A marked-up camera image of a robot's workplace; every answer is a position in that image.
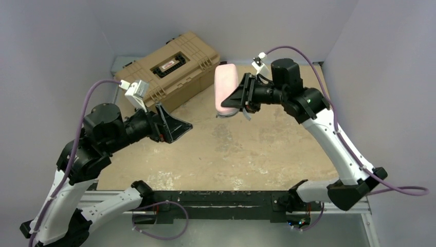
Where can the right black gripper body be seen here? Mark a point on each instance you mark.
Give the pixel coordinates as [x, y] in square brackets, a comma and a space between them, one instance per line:
[250, 92]

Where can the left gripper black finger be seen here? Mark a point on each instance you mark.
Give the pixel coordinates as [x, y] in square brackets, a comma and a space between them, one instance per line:
[172, 123]
[177, 133]

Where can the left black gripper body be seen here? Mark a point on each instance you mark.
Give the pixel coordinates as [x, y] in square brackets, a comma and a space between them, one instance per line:
[158, 123]

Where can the pink grey umbrella case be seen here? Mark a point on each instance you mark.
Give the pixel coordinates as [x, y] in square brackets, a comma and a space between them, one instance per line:
[226, 80]

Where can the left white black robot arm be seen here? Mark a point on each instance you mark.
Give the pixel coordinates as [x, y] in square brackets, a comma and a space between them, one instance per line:
[102, 132]

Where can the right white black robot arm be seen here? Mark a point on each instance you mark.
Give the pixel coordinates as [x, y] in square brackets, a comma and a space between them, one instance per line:
[357, 177]

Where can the tan plastic toolbox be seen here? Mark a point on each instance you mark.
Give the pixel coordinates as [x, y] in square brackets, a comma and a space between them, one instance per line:
[178, 71]

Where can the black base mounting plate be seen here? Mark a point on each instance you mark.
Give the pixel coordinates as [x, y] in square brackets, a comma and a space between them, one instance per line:
[167, 211]

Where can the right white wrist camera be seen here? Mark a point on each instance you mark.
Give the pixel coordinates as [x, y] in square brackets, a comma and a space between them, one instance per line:
[259, 65]

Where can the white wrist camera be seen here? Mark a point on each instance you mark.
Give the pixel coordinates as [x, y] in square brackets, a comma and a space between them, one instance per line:
[259, 65]
[135, 92]

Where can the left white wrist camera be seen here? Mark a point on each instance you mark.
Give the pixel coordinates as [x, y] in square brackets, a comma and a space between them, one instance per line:
[135, 92]

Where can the aluminium frame rail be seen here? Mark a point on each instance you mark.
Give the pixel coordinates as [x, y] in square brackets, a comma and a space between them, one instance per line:
[278, 201]

